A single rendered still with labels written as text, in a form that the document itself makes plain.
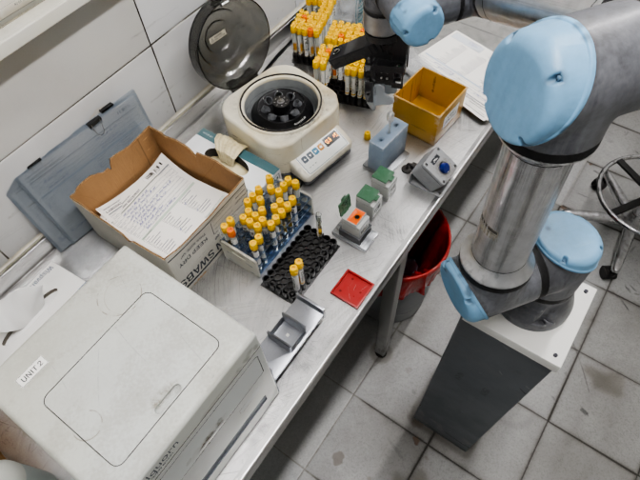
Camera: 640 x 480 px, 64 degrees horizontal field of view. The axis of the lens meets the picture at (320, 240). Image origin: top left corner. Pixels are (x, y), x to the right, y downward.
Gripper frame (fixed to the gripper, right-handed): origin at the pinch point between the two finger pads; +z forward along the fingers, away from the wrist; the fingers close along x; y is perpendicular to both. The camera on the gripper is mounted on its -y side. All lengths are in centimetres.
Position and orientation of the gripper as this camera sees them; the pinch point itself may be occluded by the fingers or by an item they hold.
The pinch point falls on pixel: (370, 104)
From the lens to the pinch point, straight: 119.9
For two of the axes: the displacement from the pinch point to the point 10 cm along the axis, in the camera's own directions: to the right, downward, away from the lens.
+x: 2.5, -8.3, 5.0
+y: 9.7, 1.7, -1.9
